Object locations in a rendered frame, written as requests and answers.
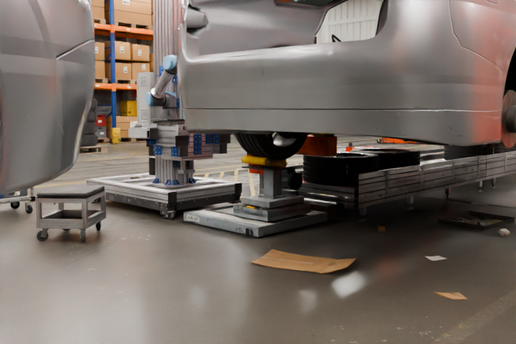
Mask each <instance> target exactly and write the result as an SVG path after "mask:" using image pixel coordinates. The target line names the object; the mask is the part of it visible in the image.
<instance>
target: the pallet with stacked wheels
mask: <svg viewBox="0 0 516 344"><path fill-rule="evenodd" d="M95 108H98V102H97V101H96V100H95V98H93V99H92V103H91V109H90V111H89V114H88V119H87V122H86V125H85V128H84V134H83V138H82V142H81V149H80V153H79V155H82V154H104V153H107V152H108V149H107V146H102V145H96V144H98V136H97V135H96V133H95V132H97V124H96V123H95V121H96V120H97V112H95ZM88 150H89V151H88Z"/></svg>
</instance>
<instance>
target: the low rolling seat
mask: <svg viewBox="0 0 516 344"><path fill-rule="evenodd" d="M99 197H100V198H101V209H100V210H88V202H90V201H92V200H95V199H97V198H99ZM41 203H54V205H55V203H58V210H56V211H55V212H53V213H50V214H48V215H45V216H42V206H41ZM64 203H82V210H79V209H64ZM35 206H36V228H40V229H41V230H40V231H38V233H37V239H38V240H39V241H45V240H47V238H48V230H50V229H63V230H66V231H68V230H70V229H79V230H80V238H81V242H84V241H85V238H86V229H87V228H89V227H91V226H93V225H95V224H97V226H96V227H97V231H100V230H101V221H102V220H103V219H105V218H106V190H105V189H104V186H103V185H59V186H56V187H52V188H50V189H47V190H43V191H41V192H38V193H37V197H36V198H35Z"/></svg>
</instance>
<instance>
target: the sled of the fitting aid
mask: <svg viewBox="0 0 516 344"><path fill-rule="evenodd" d="M305 213H311V203H307V202H300V203H292V204H288V205H283V206H279V207H271V208H267V207H258V206H254V205H249V204H244V203H242V204H237V205H233V215H235V216H239V217H247V218H251V219H255V220H263V221H267V222H268V221H272V220H278V219H283V218H287V217H293V216H297V215H301V214H305Z"/></svg>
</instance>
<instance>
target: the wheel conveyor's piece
mask: <svg viewBox="0 0 516 344"><path fill-rule="evenodd" d="M443 151H444V148H441V149H434V150H421V151H420V154H425V155H420V162H431V163H433V162H439V161H444V160H445V159H444V153H439V152H443ZM430 153H436V154H430ZM515 154H516V151H511V152H505V153H500V154H490V155H486V159H487V160H486V180H488V179H491V184H492V187H490V189H494V188H496V187H494V184H495V181H496V177H502V176H505V175H509V174H516V155H515ZM510 155H512V156H510ZM496 157H497V158H496ZM491 158H493V159H491Z"/></svg>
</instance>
